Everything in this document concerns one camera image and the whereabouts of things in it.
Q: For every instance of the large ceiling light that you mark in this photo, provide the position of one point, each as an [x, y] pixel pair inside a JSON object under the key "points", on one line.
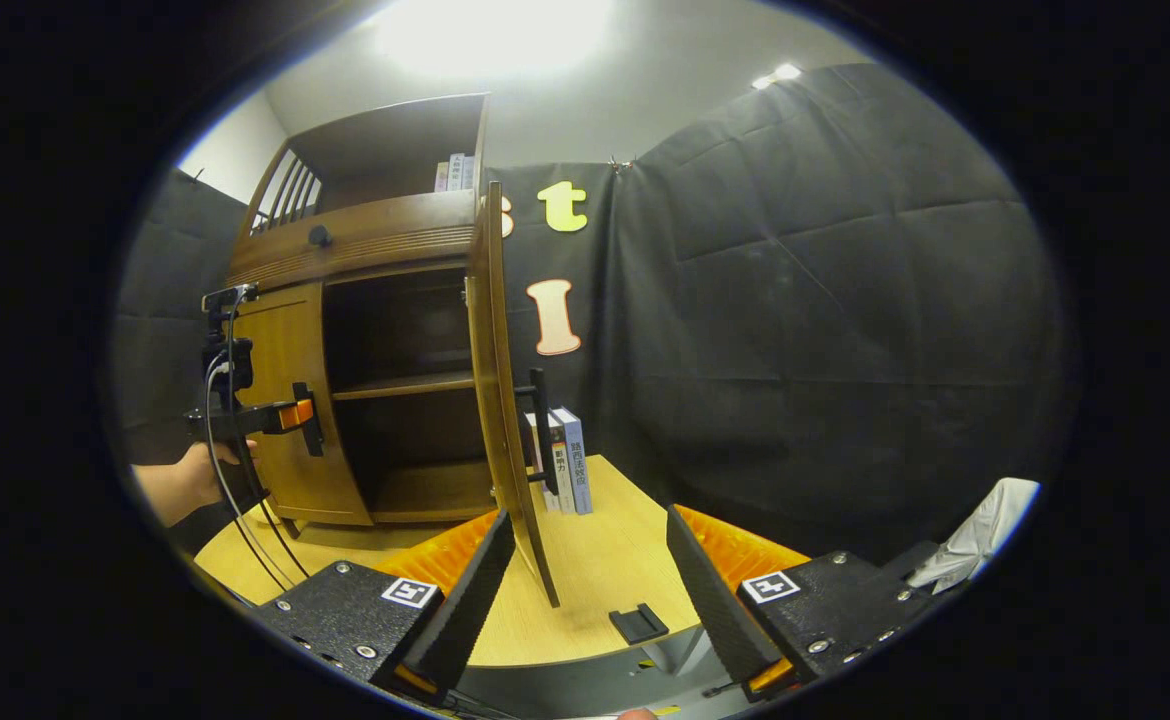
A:
{"points": [[490, 35]]}

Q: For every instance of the small black plastic piece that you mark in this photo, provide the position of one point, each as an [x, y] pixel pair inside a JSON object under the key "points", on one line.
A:
{"points": [[638, 624]]}

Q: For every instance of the wooden cabinet door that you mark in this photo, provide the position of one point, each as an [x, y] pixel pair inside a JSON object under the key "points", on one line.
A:
{"points": [[490, 400], [317, 482]]}

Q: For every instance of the grey-blue spine book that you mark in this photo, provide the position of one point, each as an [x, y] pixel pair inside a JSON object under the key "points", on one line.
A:
{"points": [[579, 460]]}

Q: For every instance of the white table leg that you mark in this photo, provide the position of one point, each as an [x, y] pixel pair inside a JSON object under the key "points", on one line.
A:
{"points": [[675, 652]]}

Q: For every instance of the grey book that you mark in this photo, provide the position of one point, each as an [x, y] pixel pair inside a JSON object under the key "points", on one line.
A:
{"points": [[469, 174]]}

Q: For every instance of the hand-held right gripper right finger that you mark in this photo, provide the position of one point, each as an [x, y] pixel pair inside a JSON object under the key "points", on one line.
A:
{"points": [[710, 600]]}

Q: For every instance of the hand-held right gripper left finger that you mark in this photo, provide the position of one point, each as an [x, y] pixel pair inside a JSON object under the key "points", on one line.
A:
{"points": [[470, 600]]}

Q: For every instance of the small ceiling light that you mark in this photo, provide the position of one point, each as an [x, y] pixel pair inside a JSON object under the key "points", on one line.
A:
{"points": [[777, 76]]}

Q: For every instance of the wooden double-door shoe cabinet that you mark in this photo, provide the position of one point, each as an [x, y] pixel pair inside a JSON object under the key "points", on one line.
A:
{"points": [[405, 385]]}

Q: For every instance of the black orange spine book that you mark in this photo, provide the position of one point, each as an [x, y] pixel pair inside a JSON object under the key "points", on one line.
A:
{"points": [[560, 470]]}

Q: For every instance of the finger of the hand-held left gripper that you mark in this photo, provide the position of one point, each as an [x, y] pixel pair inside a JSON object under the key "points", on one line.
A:
{"points": [[295, 414]]}

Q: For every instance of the white cloth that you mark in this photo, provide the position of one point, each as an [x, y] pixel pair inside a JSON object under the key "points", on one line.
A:
{"points": [[985, 530]]}

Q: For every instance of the thin pink book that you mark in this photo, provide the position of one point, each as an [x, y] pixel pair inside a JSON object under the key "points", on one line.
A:
{"points": [[441, 177]]}

